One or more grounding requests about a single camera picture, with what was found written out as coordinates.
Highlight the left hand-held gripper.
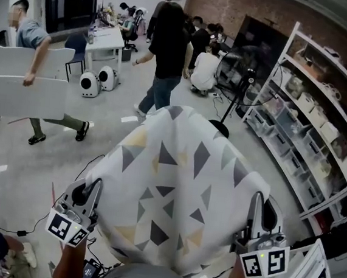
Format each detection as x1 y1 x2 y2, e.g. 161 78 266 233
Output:
43 173 104 250

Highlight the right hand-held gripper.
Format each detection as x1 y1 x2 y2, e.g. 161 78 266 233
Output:
227 189 297 278

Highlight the white triangle-patterned cloth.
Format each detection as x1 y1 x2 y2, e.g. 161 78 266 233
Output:
77 97 279 278

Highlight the person's left forearm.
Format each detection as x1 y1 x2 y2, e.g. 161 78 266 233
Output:
52 237 88 278

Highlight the red floor tape strip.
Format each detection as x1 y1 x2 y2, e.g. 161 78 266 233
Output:
7 114 32 127
49 181 59 209

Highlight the black belt device with screen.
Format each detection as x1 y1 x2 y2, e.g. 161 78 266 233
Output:
82 257 103 278

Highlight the white capsule pet carrier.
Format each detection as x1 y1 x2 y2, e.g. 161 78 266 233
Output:
97 65 122 93
77 68 104 100

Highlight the white flat board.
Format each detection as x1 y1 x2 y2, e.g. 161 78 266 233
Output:
0 42 76 83
0 73 69 124

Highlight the black floor fan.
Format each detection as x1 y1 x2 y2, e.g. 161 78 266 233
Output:
206 42 286 144

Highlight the blue chair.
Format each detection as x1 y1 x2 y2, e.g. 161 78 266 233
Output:
61 32 89 84

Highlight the white desk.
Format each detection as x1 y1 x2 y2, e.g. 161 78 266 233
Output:
83 23 128 75

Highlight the black office chair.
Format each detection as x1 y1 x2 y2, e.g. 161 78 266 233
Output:
120 23 142 53

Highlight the white shelving rack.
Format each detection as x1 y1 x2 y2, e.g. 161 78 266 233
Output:
232 16 347 226

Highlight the large black screen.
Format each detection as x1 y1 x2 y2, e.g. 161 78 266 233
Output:
229 14 294 86

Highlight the black double door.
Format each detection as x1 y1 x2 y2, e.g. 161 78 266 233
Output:
41 0 98 38

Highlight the black power adapter with cable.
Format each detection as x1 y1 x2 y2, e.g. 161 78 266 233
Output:
0 144 106 245

